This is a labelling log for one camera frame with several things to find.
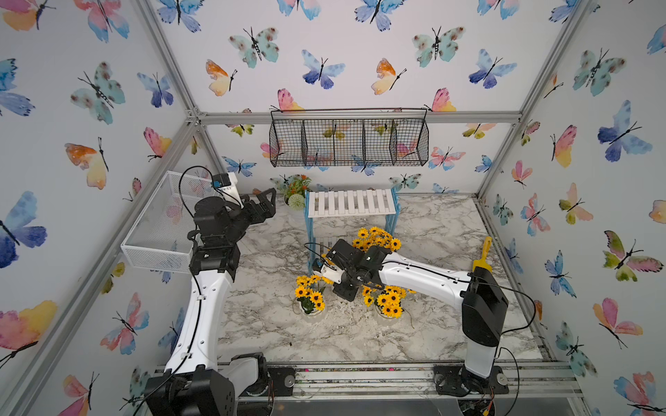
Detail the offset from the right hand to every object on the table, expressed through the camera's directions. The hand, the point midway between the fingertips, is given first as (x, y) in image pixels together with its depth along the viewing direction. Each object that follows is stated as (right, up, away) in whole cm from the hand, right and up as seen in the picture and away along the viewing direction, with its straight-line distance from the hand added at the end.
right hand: (339, 285), depth 81 cm
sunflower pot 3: (+12, +15, +5) cm, 20 cm away
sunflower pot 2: (-9, -1, -4) cm, 10 cm away
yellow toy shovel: (+57, +9, +20) cm, 61 cm away
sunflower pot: (+13, -2, -9) cm, 16 cm away
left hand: (-21, +28, -10) cm, 36 cm away
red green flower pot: (-17, +32, +20) cm, 41 cm away
